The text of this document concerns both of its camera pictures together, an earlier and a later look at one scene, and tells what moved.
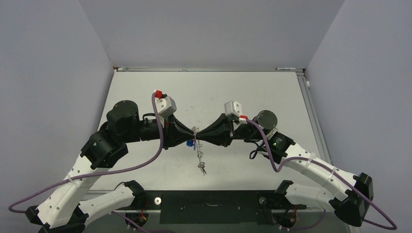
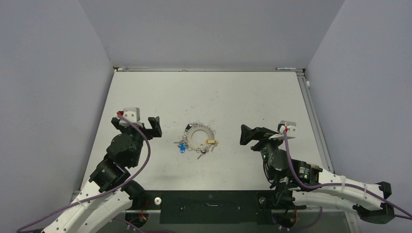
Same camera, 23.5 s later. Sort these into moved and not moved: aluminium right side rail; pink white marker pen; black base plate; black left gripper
Moved: black left gripper
Not moved: aluminium right side rail; pink white marker pen; black base plate
